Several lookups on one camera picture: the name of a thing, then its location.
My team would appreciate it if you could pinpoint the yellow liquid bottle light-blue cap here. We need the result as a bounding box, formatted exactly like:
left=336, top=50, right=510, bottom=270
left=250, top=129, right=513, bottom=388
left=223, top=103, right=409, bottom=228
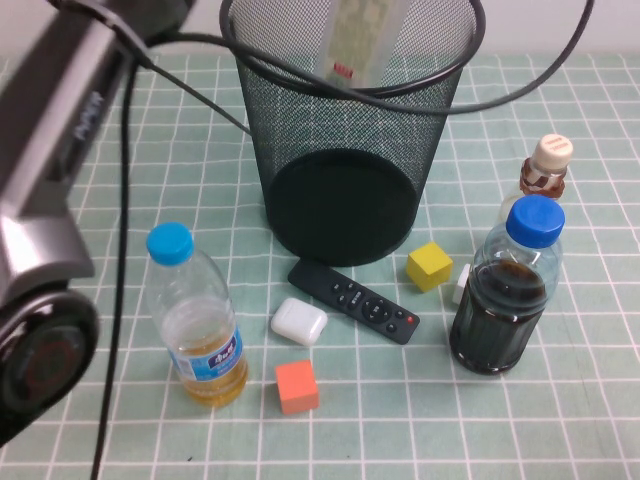
left=144, top=222, right=250, bottom=409

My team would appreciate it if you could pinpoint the clear bottle white cap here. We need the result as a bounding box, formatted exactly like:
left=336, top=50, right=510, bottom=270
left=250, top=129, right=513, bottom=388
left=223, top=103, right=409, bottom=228
left=317, top=0, right=407, bottom=90

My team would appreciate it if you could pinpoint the small bottle beige cap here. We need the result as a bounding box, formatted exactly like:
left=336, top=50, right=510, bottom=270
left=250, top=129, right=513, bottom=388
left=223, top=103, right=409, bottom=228
left=498, top=133, right=575, bottom=224

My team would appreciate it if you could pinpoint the black mesh wastebasket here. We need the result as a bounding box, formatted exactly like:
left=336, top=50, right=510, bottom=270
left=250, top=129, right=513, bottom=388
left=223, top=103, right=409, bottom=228
left=218, top=0, right=487, bottom=268

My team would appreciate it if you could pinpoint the black remote control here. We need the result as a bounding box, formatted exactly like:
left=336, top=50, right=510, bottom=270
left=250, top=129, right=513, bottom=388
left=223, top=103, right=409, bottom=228
left=287, top=258, right=421, bottom=346

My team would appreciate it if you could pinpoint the white earbuds case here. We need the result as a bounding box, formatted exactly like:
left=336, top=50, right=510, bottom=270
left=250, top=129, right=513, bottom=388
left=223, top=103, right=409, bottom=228
left=270, top=297, right=329, bottom=347

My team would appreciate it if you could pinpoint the yellow cube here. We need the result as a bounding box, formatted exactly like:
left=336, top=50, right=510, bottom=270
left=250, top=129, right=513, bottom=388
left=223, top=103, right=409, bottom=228
left=405, top=242, right=454, bottom=294

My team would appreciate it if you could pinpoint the green checkered tablecloth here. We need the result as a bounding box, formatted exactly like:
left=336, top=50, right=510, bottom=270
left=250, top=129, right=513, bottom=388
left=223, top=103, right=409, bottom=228
left=0, top=49, right=640, bottom=480

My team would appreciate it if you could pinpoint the orange cube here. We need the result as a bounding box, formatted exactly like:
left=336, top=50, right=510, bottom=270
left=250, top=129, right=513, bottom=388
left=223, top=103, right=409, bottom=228
left=274, top=358, right=321, bottom=416

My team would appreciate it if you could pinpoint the small white object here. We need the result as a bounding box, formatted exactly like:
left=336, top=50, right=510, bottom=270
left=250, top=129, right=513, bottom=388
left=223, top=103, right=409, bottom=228
left=452, top=263, right=474, bottom=306

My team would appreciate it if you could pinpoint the dark liquid bottle blue cap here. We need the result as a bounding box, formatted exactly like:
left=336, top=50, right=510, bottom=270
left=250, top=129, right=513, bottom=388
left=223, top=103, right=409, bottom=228
left=448, top=194, right=567, bottom=376

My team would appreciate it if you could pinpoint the black cable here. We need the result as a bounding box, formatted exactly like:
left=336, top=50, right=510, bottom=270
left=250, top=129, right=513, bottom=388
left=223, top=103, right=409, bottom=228
left=144, top=0, right=596, bottom=114
left=89, top=59, right=139, bottom=480

